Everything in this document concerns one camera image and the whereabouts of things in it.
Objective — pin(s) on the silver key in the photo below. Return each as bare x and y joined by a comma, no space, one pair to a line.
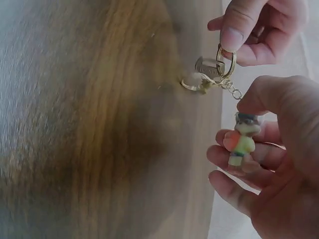
207,67

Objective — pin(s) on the person's right hand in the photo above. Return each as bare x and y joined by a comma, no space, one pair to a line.
286,174

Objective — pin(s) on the person's left hand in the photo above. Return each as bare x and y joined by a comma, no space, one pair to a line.
274,22

